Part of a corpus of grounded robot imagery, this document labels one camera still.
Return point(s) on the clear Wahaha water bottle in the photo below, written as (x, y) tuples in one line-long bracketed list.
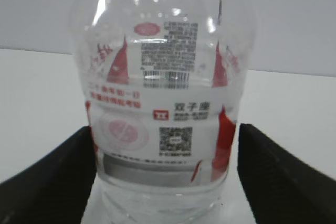
[(163, 81)]

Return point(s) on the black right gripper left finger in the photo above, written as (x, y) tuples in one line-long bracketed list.
[(56, 188)]

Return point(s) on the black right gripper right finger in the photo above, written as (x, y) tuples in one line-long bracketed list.
[(279, 187)]

